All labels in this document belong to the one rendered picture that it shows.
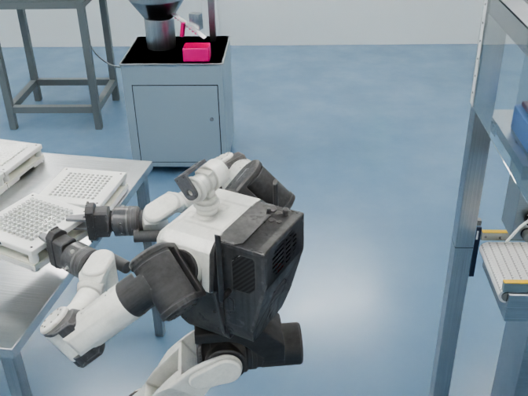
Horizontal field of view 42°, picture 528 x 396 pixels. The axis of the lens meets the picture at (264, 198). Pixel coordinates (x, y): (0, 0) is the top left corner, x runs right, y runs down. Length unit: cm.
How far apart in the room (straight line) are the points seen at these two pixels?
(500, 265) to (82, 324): 132
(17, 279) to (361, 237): 216
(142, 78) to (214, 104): 46
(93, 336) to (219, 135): 292
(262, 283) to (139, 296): 27
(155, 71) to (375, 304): 193
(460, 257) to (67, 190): 137
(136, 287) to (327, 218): 261
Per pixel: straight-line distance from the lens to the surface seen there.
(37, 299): 210
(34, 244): 198
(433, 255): 375
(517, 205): 195
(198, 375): 182
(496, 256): 231
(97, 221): 203
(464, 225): 234
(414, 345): 318
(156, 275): 145
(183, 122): 432
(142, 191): 277
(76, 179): 254
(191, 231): 156
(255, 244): 150
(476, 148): 220
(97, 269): 176
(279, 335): 181
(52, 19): 727
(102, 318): 152
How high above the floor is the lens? 211
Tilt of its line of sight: 30 degrees down
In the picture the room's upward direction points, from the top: 1 degrees counter-clockwise
